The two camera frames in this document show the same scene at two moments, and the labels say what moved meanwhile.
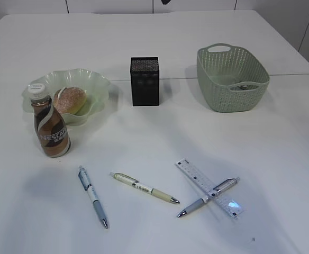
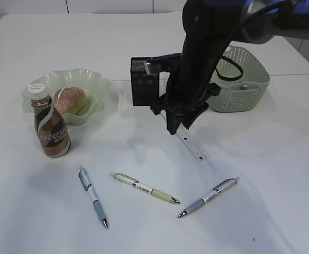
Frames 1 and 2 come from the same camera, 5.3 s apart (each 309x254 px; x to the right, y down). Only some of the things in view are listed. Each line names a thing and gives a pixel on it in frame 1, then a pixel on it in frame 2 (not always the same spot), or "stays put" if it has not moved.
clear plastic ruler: (233, 208) → (187, 138)
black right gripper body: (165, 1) → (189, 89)
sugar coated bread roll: (69, 100) stays put
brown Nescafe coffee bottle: (52, 134) stays put
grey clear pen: (228, 183) stays put
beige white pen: (134, 183) stays put
